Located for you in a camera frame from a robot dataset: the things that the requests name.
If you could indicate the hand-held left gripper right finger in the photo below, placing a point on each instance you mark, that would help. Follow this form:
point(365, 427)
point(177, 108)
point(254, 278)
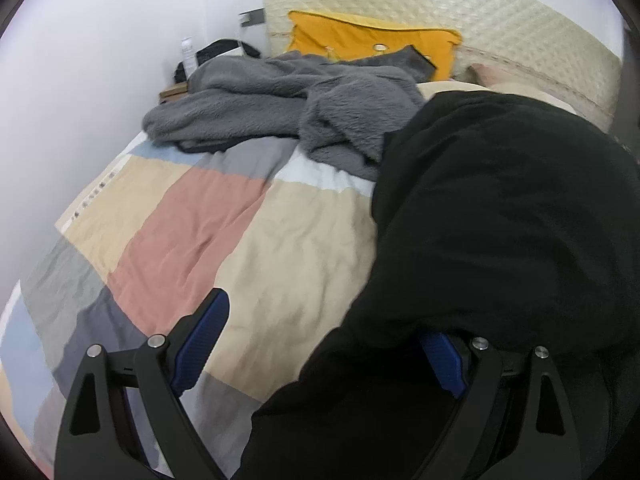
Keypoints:
point(445, 365)

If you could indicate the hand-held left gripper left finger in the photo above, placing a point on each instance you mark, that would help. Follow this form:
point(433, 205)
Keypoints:
point(200, 345)

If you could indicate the black puffer jacket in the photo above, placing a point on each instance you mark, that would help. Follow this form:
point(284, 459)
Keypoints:
point(500, 210)

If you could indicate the patchwork quilt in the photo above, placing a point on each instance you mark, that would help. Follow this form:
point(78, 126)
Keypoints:
point(200, 240)

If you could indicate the wooden nightstand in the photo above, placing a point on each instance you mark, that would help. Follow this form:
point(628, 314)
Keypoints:
point(172, 94)

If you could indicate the grey fleece garment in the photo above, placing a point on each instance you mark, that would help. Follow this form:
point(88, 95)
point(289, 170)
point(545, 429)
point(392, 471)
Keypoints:
point(340, 105)

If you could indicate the clear plastic bottle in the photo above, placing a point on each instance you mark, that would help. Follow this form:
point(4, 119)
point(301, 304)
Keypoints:
point(188, 57)

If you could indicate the white box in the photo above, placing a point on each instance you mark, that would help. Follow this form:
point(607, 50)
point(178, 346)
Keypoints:
point(231, 55)

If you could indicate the pink pillow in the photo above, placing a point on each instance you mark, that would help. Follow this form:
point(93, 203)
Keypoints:
point(495, 75)

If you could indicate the black bag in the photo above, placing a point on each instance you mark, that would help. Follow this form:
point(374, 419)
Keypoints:
point(215, 49)

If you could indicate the yellow pillow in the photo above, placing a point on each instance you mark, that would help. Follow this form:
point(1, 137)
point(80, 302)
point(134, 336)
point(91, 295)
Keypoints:
point(350, 35)

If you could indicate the cream quilted headboard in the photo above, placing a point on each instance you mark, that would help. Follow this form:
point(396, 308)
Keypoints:
point(500, 10)

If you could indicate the grey wall socket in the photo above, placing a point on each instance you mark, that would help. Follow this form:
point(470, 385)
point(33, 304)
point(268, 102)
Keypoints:
point(252, 16)

